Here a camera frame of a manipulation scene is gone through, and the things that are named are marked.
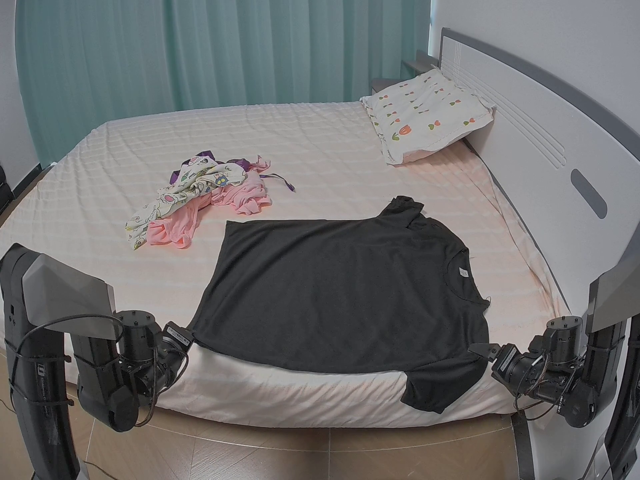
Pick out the pile of clothes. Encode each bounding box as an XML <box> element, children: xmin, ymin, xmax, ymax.
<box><xmin>125</xmin><ymin>150</ymin><xmax>297</xmax><ymax>252</ymax></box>

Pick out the blue-green curtain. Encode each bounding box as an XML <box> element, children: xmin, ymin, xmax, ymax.
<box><xmin>167</xmin><ymin>0</ymin><xmax>433</xmax><ymax>111</ymax></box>
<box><xmin>15</xmin><ymin>0</ymin><xmax>173</xmax><ymax>169</ymax></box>

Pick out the black T-shirt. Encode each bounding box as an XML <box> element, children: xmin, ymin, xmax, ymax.
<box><xmin>186</xmin><ymin>195</ymin><xmax>493</xmax><ymax>415</ymax></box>

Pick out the bed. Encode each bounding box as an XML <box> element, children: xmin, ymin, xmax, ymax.
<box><xmin>0</xmin><ymin>27</ymin><xmax>640</xmax><ymax>480</ymax></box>

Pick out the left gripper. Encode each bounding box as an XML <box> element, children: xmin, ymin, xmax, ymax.
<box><xmin>150</xmin><ymin>321</ymin><xmax>195</xmax><ymax>384</ymax></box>

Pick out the white printed pillow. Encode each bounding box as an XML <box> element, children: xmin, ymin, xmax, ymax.
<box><xmin>360</xmin><ymin>67</ymin><xmax>497</xmax><ymax>166</ymax></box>

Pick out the grey bedside table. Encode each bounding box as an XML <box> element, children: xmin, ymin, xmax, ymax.
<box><xmin>371</xmin><ymin>50</ymin><xmax>442</xmax><ymax>94</ymax></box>

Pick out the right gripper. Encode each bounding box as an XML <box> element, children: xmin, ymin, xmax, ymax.
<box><xmin>469</xmin><ymin>342</ymin><xmax>543</xmax><ymax>396</ymax></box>

